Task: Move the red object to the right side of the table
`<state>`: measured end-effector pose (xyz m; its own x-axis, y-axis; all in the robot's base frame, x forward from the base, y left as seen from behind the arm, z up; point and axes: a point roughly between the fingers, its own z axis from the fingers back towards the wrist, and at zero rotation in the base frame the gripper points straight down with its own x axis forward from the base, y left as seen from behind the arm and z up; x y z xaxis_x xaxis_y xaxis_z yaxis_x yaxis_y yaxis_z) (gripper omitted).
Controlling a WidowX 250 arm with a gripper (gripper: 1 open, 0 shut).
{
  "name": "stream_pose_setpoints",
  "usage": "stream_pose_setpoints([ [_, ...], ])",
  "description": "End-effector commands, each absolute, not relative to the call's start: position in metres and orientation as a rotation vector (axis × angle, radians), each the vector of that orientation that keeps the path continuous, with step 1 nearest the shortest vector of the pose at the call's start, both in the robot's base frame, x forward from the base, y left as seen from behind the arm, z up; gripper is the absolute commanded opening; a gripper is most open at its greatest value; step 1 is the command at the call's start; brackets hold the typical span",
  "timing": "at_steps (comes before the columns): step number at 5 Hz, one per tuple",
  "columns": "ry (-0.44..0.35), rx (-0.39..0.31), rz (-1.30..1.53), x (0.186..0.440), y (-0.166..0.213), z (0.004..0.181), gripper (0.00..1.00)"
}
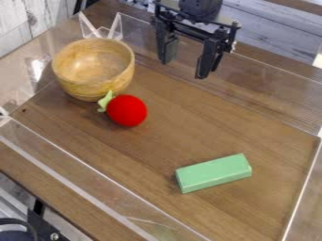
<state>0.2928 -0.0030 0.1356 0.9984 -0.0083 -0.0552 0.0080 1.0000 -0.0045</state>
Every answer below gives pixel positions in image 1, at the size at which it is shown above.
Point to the wooden bowl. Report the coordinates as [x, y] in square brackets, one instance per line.
[93, 66]

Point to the black metal clamp bracket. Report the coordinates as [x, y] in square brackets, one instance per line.
[38, 228]

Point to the red plush strawberry toy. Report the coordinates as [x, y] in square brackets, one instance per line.
[125, 109]

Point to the clear acrylic tray wall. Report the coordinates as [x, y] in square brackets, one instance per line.
[107, 176]

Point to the green rectangular block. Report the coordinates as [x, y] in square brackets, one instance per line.
[215, 172]

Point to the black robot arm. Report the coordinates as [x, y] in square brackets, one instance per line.
[195, 19]

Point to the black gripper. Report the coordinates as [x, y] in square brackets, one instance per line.
[198, 18]

